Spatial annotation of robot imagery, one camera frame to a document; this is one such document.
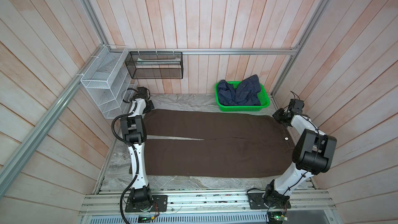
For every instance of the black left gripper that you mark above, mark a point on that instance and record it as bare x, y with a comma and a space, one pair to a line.
151, 107

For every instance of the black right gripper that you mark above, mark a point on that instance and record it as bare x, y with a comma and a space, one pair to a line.
276, 114

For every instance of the brown trousers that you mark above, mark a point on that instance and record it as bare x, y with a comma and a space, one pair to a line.
215, 145

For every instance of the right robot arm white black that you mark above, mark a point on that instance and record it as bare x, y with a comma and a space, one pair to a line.
312, 155

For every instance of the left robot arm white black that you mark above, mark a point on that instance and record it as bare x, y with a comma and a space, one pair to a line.
134, 135

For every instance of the navy blue trousers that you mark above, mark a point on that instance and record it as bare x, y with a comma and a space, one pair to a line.
245, 94

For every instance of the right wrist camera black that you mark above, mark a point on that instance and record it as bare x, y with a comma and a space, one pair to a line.
296, 106

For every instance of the black mesh wall basket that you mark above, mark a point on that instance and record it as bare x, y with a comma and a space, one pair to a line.
155, 65

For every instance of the white wire mesh shelf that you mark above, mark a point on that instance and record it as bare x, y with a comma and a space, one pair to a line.
106, 79

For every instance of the aluminium mounting rail base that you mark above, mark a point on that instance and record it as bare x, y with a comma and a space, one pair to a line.
230, 206

